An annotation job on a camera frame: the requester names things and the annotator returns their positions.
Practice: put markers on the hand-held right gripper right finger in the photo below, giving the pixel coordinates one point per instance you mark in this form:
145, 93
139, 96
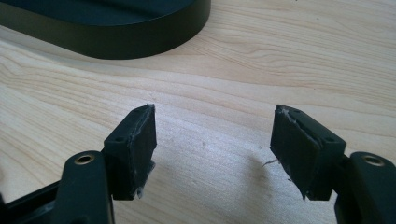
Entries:
305, 155

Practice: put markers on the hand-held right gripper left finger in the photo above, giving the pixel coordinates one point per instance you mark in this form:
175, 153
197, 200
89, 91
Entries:
130, 155

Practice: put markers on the black oval base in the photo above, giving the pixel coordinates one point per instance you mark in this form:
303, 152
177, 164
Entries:
102, 21

